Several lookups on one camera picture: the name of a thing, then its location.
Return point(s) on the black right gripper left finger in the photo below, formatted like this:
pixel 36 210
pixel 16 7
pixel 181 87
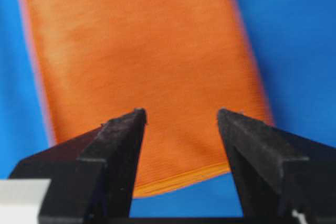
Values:
pixel 92 175

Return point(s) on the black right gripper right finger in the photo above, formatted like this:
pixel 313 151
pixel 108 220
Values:
pixel 280 177

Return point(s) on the orange towel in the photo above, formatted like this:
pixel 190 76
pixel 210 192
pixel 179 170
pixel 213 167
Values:
pixel 180 60

